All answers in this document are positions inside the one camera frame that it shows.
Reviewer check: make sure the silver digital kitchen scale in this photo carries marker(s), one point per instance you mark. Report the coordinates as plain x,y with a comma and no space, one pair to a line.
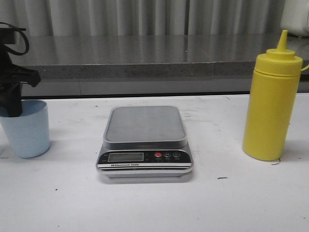
145,141

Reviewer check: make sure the white pleated curtain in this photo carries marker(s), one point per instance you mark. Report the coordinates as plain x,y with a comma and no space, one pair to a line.
142,17

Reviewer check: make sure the light blue plastic cup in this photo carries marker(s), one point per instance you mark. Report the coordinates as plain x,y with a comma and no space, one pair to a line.
28,134

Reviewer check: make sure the white appliance on counter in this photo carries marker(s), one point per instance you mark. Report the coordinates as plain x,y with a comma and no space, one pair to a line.
295,17

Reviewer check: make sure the grey stone counter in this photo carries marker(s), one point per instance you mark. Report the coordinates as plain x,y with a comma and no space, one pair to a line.
143,65

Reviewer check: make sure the yellow squeeze bottle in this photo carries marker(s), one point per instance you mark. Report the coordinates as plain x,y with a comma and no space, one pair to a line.
274,86

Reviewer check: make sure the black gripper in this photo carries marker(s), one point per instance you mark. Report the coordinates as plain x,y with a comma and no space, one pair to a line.
11,75

